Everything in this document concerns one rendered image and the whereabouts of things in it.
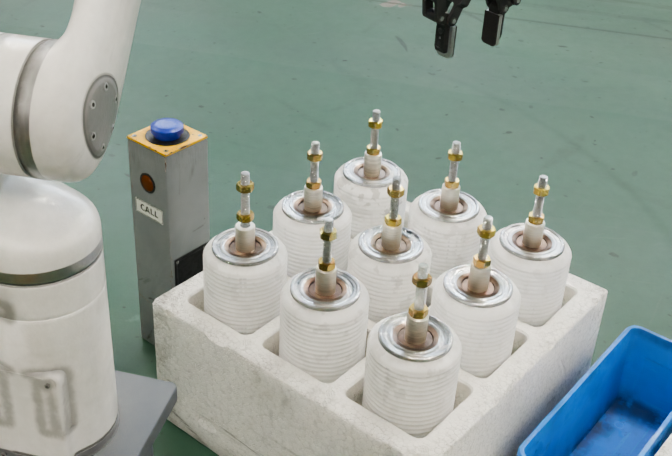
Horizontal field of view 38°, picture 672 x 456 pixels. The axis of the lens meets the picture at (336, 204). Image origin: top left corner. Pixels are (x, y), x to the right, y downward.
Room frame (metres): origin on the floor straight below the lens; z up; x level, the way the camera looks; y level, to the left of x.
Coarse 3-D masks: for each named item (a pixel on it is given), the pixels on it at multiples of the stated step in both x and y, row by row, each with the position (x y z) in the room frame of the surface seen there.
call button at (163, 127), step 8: (160, 120) 1.06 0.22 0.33; (168, 120) 1.06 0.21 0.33; (176, 120) 1.06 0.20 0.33; (152, 128) 1.04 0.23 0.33; (160, 128) 1.04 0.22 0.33; (168, 128) 1.04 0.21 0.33; (176, 128) 1.04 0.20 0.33; (160, 136) 1.03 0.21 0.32; (168, 136) 1.03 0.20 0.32; (176, 136) 1.04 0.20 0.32
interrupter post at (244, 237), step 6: (240, 222) 0.92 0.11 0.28; (252, 222) 0.92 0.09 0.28; (240, 228) 0.91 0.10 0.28; (246, 228) 0.91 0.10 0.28; (252, 228) 0.91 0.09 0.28; (240, 234) 0.90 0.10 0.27; (246, 234) 0.90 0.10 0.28; (252, 234) 0.91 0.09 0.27; (240, 240) 0.90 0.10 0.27; (246, 240) 0.90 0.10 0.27; (252, 240) 0.91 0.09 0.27; (240, 246) 0.90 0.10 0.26; (246, 246) 0.90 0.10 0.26; (252, 246) 0.91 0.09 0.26; (246, 252) 0.90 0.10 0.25
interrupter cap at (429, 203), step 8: (432, 192) 1.06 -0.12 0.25; (440, 192) 1.06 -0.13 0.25; (464, 192) 1.06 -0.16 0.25; (424, 200) 1.04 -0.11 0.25; (432, 200) 1.04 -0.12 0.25; (440, 200) 1.04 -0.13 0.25; (464, 200) 1.04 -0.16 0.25; (472, 200) 1.04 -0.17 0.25; (424, 208) 1.01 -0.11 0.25; (432, 208) 1.02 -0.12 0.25; (440, 208) 1.02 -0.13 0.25; (464, 208) 1.02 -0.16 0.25; (472, 208) 1.02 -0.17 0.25; (432, 216) 1.00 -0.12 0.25; (440, 216) 1.00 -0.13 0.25; (448, 216) 1.00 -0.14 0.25; (456, 216) 1.00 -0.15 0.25; (464, 216) 1.00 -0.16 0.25; (472, 216) 1.00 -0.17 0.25
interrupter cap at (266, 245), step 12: (216, 240) 0.92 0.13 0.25; (228, 240) 0.92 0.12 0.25; (264, 240) 0.93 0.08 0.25; (276, 240) 0.93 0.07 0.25; (216, 252) 0.89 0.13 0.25; (228, 252) 0.90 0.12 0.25; (240, 252) 0.90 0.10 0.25; (252, 252) 0.90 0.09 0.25; (264, 252) 0.90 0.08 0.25; (276, 252) 0.90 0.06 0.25; (240, 264) 0.88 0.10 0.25; (252, 264) 0.88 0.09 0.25
